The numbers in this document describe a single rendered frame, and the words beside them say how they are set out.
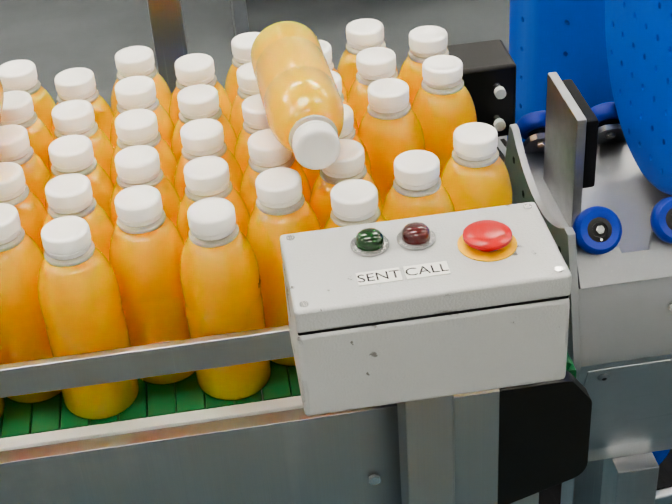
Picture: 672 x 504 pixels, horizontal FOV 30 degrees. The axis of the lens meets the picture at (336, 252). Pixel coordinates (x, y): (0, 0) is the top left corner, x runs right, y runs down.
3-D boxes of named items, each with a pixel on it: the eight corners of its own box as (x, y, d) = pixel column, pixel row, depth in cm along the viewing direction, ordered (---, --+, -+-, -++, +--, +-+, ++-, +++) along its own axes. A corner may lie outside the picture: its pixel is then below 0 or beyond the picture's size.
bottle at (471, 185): (459, 269, 124) (458, 123, 114) (521, 288, 121) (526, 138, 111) (427, 307, 119) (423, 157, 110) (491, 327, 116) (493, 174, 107)
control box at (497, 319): (566, 380, 95) (573, 271, 89) (304, 418, 93) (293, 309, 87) (531, 301, 103) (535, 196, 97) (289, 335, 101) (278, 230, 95)
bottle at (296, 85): (235, 60, 117) (259, 151, 104) (277, 5, 115) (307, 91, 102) (291, 94, 121) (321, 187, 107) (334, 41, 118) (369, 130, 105)
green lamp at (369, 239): (387, 252, 93) (386, 238, 92) (357, 256, 92) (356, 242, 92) (381, 235, 94) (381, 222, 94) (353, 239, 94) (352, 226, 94)
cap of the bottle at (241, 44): (229, 50, 130) (227, 34, 129) (266, 44, 131) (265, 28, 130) (236, 66, 127) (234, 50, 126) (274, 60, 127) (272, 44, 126)
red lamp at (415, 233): (433, 246, 93) (433, 232, 92) (404, 249, 93) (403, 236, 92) (427, 229, 95) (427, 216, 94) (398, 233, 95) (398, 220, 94)
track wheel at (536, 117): (564, 122, 131) (560, 104, 132) (522, 127, 131) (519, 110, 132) (555, 138, 136) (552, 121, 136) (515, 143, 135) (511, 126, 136)
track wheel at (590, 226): (620, 202, 116) (614, 204, 118) (573, 208, 116) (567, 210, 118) (627, 250, 116) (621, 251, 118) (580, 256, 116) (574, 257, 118)
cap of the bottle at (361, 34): (367, 30, 132) (367, 14, 131) (392, 41, 129) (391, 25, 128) (339, 42, 130) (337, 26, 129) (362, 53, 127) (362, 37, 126)
